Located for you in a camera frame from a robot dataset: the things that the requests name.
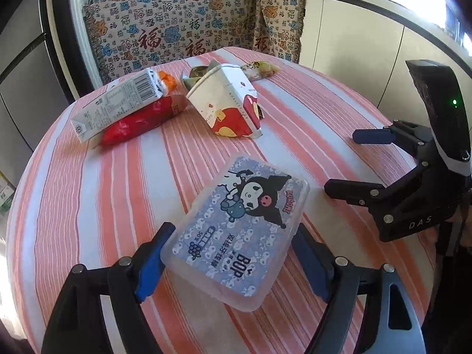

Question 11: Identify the small pastry packet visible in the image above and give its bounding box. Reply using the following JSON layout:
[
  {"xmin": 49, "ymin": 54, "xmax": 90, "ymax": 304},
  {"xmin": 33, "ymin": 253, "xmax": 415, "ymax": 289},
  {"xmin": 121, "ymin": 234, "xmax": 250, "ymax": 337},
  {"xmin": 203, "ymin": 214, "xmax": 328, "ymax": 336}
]
[{"xmin": 241, "ymin": 61, "xmax": 280, "ymax": 81}]

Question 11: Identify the clear plastic Kuromi box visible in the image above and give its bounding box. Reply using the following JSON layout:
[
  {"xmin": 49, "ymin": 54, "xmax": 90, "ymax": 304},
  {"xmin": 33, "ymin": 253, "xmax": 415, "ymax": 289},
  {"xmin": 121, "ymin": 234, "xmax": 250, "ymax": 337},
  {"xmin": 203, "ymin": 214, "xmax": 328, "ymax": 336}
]
[{"xmin": 161, "ymin": 154, "xmax": 310, "ymax": 312}]

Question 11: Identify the red white paper cup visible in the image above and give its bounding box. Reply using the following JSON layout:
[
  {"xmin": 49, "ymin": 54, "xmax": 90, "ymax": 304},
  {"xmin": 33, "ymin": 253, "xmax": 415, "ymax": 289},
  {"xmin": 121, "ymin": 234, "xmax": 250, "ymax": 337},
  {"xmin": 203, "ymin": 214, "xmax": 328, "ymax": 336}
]
[{"xmin": 186, "ymin": 62, "xmax": 263, "ymax": 138}]

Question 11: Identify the red plastic wrapper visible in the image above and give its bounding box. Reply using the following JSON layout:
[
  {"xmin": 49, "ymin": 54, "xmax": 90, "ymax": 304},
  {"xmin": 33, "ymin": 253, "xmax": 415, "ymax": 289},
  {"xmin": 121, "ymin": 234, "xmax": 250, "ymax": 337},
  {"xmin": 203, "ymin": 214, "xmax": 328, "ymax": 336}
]
[{"xmin": 99, "ymin": 94, "xmax": 188, "ymax": 147}]

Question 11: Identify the orange white snack wrapper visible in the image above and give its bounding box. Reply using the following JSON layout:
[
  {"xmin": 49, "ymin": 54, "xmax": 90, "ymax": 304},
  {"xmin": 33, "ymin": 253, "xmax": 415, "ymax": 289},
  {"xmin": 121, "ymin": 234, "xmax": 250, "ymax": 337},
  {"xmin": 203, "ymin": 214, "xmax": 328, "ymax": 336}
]
[{"xmin": 157, "ymin": 71, "xmax": 177, "ymax": 96}]

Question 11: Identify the green white milk carton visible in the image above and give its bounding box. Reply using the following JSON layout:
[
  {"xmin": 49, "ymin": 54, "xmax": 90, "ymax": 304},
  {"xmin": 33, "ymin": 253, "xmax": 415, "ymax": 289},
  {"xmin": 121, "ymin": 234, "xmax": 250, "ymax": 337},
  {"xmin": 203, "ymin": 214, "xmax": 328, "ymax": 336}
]
[{"xmin": 71, "ymin": 68, "xmax": 171, "ymax": 143}]

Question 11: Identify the person right hand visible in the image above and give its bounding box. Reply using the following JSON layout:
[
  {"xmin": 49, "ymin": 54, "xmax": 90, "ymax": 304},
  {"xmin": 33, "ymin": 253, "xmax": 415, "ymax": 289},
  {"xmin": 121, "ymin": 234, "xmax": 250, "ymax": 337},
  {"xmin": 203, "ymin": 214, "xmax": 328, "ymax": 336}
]
[{"xmin": 435, "ymin": 207, "xmax": 467, "ymax": 257}]

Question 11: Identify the pink striped tablecloth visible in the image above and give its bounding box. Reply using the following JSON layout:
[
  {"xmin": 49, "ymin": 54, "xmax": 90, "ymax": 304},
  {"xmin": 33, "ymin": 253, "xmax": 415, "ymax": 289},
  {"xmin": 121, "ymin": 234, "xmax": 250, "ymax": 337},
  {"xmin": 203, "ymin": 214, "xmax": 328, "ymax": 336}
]
[{"xmin": 6, "ymin": 60, "xmax": 435, "ymax": 353}]

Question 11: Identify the yellow cardboard box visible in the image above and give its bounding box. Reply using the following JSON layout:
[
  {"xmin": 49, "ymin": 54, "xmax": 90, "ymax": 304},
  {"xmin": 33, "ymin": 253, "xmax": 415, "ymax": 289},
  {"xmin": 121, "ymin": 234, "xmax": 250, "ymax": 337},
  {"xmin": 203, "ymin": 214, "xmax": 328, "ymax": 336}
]
[{"xmin": 0, "ymin": 173, "xmax": 15, "ymax": 221}]

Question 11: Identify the grey refrigerator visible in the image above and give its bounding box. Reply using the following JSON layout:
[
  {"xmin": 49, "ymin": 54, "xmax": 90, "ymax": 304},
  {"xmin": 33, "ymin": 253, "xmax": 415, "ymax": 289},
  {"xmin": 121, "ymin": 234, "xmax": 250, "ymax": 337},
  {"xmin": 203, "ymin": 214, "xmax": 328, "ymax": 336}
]
[{"xmin": 0, "ymin": 0, "xmax": 71, "ymax": 186}]

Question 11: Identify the patterned fabric cover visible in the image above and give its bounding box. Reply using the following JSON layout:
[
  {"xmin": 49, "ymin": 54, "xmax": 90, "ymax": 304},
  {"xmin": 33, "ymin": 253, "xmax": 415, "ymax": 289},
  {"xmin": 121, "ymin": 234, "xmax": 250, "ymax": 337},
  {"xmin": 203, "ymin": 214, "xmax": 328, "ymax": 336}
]
[{"xmin": 82, "ymin": 0, "xmax": 306, "ymax": 83}]

